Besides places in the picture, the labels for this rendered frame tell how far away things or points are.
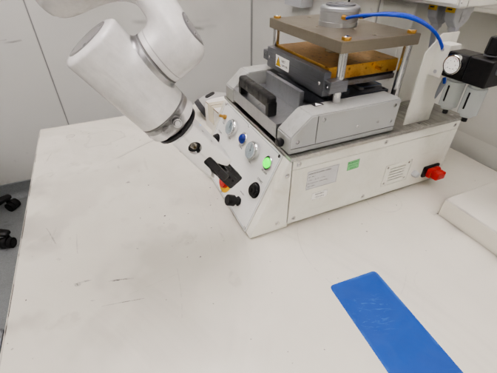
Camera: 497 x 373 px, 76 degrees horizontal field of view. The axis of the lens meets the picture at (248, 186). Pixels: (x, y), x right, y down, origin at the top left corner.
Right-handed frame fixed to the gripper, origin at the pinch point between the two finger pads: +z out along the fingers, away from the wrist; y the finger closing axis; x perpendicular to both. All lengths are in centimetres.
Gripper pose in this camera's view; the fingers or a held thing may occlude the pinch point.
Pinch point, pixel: (229, 175)
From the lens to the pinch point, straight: 61.1
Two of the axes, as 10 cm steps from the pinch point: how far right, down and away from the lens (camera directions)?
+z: 5.2, 5.2, 6.7
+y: -4.1, -5.4, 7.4
